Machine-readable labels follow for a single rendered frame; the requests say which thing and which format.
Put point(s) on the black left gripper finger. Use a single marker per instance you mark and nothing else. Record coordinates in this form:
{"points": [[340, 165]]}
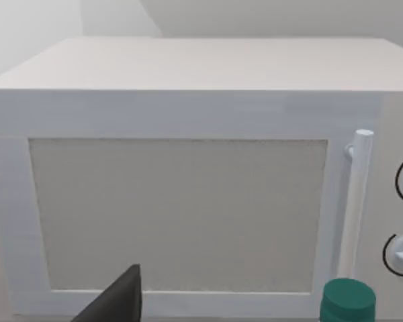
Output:
{"points": [[121, 298]]}

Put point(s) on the pale microwave oven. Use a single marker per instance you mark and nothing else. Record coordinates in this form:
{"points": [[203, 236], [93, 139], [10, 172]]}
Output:
{"points": [[221, 63]]}

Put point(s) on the pale microwave door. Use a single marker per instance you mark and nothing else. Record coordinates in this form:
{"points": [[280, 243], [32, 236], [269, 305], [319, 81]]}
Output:
{"points": [[178, 214]]}

